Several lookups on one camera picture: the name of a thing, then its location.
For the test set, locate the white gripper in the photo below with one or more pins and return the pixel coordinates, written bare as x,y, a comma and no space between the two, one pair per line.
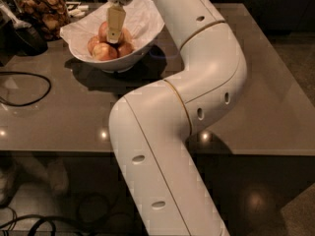
115,19

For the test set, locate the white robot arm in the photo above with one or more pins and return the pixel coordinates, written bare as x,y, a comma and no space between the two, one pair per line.
148,126

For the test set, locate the right rear apple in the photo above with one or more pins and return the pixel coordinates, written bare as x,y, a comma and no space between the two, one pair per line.
126,35

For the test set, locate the white paper bowl liner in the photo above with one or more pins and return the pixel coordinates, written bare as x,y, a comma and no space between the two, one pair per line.
142,20

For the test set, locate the far left apple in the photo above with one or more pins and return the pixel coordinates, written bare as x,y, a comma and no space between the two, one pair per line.
92,43

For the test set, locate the front right apple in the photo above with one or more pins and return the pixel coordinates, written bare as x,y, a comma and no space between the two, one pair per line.
125,49

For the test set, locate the front left apple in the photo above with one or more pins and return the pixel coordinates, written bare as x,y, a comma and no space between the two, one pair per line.
104,52

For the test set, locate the white ceramic bowl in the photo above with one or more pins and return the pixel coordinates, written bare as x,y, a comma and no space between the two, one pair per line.
116,65

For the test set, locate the small white packets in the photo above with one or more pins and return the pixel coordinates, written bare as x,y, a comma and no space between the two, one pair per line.
77,11

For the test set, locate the glass jar of chips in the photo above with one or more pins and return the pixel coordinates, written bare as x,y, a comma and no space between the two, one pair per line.
49,16

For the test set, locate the white shoe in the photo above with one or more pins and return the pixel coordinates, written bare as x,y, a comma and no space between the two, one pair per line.
58,177

